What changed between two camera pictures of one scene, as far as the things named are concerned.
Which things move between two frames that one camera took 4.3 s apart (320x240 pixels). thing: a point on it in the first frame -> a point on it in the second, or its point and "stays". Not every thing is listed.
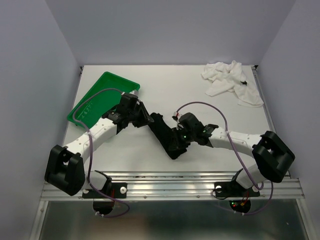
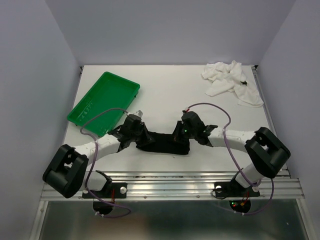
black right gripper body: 183,138 stays
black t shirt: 165,136 -> 165,143
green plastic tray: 94,108 stays
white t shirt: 228,77 stays
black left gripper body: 139,117 -> 139,136
